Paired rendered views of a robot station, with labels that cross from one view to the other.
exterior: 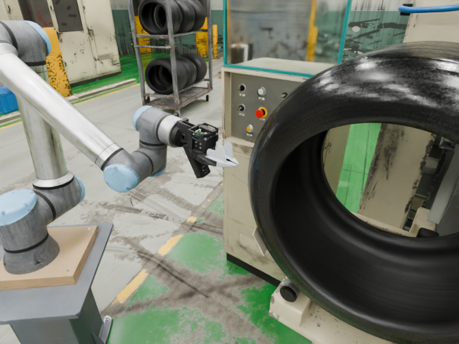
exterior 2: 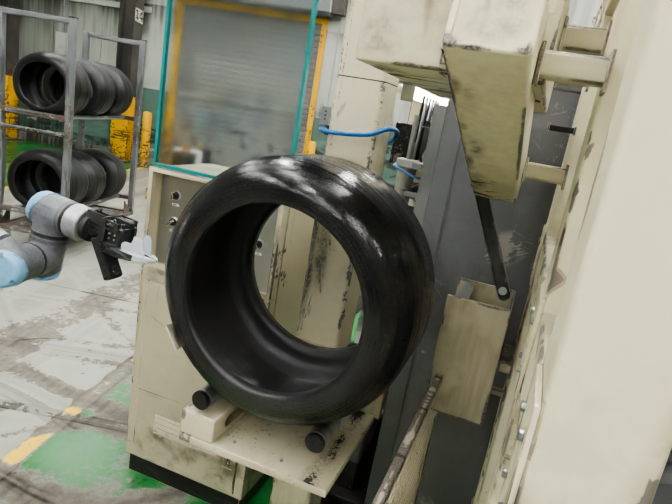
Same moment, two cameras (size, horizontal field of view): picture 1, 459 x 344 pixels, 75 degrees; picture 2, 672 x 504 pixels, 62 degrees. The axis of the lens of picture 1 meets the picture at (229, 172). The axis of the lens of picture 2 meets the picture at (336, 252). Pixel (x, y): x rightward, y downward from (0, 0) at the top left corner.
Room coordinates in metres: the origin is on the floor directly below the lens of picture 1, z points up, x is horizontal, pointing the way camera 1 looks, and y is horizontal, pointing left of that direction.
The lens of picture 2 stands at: (-0.65, -0.04, 1.57)
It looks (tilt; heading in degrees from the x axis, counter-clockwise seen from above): 14 degrees down; 342
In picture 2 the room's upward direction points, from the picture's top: 10 degrees clockwise
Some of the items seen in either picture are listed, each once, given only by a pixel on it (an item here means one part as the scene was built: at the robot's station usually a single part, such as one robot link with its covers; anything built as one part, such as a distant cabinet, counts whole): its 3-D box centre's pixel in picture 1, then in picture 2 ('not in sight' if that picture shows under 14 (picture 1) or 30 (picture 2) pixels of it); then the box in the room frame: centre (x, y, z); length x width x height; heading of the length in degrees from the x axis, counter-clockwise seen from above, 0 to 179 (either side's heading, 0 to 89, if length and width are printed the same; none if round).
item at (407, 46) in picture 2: not in sight; (480, 50); (0.27, -0.53, 1.71); 0.61 x 0.25 x 0.15; 144
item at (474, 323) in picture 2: not in sight; (470, 347); (0.51, -0.80, 1.05); 0.20 x 0.15 x 0.30; 144
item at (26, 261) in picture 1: (29, 247); not in sight; (0.87, 0.79, 0.69); 0.19 x 0.19 x 0.10
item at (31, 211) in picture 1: (20, 217); not in sight; (0.89, 0.79, 0.83); 0.17 x 0.15 x 0.18; 161
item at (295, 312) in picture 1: (311, 268); (237, 394); (0.63, -0.25, 0.83); 0.36 x 0.09 x 0.06; 144
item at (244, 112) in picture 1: (279, 181); (222, 332); (1.48, -0.29, 0.63); 0.56 x 0.41 x 1.27; 54
